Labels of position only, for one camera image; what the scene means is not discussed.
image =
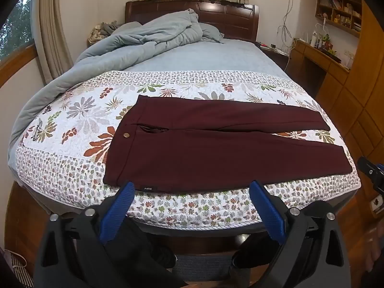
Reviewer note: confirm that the grey-blue comforter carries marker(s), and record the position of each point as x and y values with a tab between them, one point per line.
150	39

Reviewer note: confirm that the floral quilt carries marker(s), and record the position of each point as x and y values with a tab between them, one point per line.
75	117

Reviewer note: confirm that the wooden framed window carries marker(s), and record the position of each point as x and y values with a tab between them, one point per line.
18	36

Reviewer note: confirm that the wooden wardrobe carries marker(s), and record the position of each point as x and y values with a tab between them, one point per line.
366	96

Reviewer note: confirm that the maroon pants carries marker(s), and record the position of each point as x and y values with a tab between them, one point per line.
210	150

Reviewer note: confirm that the grey striped floor mat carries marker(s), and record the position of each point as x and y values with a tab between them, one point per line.
204	268

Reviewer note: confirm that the checkered bag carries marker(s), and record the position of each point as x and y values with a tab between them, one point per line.
21	271

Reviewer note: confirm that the wooden wall shelf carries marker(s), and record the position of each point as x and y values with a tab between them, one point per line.
336	9

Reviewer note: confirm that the dark wooden bed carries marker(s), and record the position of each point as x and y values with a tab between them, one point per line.
234	18

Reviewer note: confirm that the light blue bed sheet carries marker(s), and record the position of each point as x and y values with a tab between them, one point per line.
216	57

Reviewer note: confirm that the black shoe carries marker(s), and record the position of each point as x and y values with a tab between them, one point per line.
166	258

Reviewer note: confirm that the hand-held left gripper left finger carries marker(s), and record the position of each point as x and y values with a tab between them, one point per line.
118	210

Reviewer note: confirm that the beige curtain beside window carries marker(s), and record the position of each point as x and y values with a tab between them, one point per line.
54	30

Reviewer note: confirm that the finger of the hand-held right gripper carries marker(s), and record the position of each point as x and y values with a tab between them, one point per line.
370	171

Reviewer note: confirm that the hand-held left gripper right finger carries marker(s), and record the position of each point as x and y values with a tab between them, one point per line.
268	210

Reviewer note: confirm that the wooden nightstand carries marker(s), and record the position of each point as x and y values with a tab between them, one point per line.
277	57

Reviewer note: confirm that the pile of patterned clothes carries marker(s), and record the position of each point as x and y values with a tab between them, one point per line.
99	33

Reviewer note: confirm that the white bottle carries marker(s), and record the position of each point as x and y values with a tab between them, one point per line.
314	39

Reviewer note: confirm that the wooden desk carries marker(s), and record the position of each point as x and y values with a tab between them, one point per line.
315	55

